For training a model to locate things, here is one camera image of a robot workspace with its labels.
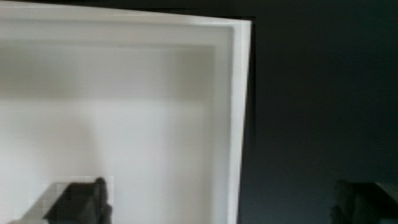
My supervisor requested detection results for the white drawer cabinet frame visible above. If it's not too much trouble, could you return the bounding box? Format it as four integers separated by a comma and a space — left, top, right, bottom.
0, 0, 250, 224

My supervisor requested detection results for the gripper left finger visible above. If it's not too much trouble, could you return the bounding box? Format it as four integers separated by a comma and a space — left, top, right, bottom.
19, 178, 111, 224

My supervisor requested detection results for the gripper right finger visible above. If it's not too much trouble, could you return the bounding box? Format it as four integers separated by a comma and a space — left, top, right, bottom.
330, 180, 398, 224

